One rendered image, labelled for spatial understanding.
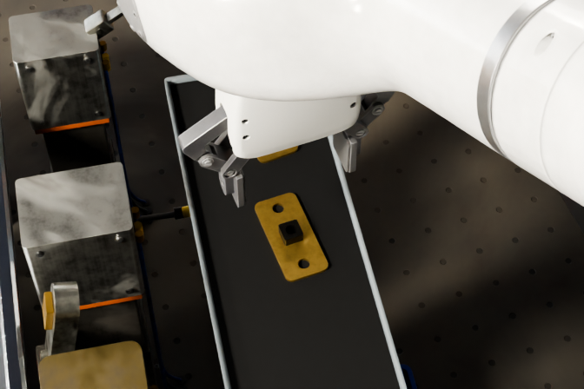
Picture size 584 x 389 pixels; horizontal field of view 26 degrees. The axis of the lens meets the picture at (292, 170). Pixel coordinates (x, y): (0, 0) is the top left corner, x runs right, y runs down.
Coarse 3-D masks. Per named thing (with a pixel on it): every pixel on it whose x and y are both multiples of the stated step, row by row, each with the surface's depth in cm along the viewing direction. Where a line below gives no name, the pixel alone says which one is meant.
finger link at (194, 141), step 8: (216, 112) 91; (224, 112) 90; (208, 120) 91; (216, 120) 90; (224, 120) 90; (192, 128) 91; (200, 128) 91; (208, 128) 91; (216, 128) 91; (224, 128) 91; (184, 136) 91; (192, 136) 91; (200, 136) 91; (208, 136) 91; (216, 136) 91; (184, 144) 91; (192, 144) 91; (200, 144) 91; (184, 152) 91; (192, 152) 92; (200, 152) 92; (208, 152) 93
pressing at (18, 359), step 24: (0, 120) 135; (0, 144) 133; (0, 168) 131; (0, 192) 129; (0, 216) 128; (0, 240) 126; (0, 264) 124; (0, 288) 123; (0, 312) 121; (0, 336) 120; (0, 360) 118; (24, 360) 119; (0, 384) 117; (24, 384) 117
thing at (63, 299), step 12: (60, 288) 110; (72, 288) 111; (48, 300) 111; (60, 300) 110; (72, 300) 110; (48, 312) 110; (60, 312) 110; (72, 312) 110; (48, 324) 112; (60, 324) 111; (72, 324) 111; (48, 336) 117; (60, 336) 113; (72, 336) 113; (48, 348) 117; (60, 348) 114; (72, 348) 115
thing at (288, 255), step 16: (256, 208) 109; (272, 208) 109; (288, 208) 109; (272, 224) 108; (288, 224) 107; (304, 224) 108; (272, 240) 107; (288, 240) 106; (304, 240) 107; (288, 256) 106; (304, 256) 106; (320, 256) 106; (288, 272) 105; (304, 272) 105; (320, 272) 105
